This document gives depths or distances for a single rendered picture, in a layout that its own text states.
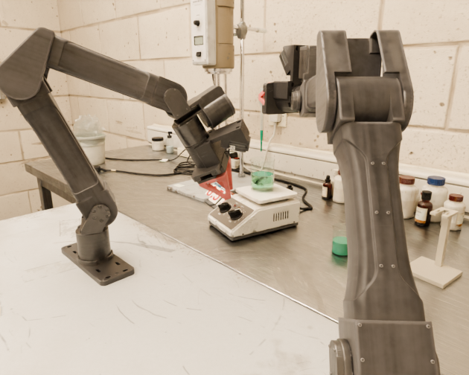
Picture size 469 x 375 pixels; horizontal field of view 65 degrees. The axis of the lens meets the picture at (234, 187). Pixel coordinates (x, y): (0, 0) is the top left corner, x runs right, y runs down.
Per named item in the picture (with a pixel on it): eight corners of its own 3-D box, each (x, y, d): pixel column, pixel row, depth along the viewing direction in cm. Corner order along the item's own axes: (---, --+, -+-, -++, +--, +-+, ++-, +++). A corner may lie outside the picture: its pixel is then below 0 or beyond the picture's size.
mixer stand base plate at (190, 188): (203, 202, 112) (203, 199, 111) (165, 188, 125) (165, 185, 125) (266, 182, 132) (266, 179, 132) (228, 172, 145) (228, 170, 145)
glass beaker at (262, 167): (266, 186, 99) (266, 155, 97) (279, 192, 94) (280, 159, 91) (243, 189, 96) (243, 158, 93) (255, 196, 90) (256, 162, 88)
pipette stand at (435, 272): (442, 289, 66) (455, 222, 62) (400, 271, 72) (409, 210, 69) (461, 274, 71) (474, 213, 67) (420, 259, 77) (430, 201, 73)
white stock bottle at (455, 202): (441, 229, 92) (446, 196, 89) (438, 222, 96) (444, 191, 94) (462, 232, 90) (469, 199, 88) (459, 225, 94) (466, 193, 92)
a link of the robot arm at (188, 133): (209, 130, 80) (193, 103, 77) (218, 135, 75) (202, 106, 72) (183, 147, 79) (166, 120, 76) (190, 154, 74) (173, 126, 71)
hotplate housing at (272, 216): (231, 242, 84) (231, 210, 82) (207, 224, 95) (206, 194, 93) (307, 225, 95) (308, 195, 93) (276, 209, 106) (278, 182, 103)
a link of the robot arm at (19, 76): (182, 85, 77) (19, 21, 64) (193, 87, 69) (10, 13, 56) (164, 141, 79) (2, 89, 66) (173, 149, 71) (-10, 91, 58)
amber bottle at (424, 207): (423, 220, 97) (428, 188, 95) (432, 225, 94) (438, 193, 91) (411, 222, 97) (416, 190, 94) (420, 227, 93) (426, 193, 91)
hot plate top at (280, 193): (258, 204, 86) (258, 201, 86) (234, 190, 96) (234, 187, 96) (298, 196, 92) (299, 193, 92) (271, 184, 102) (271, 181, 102)
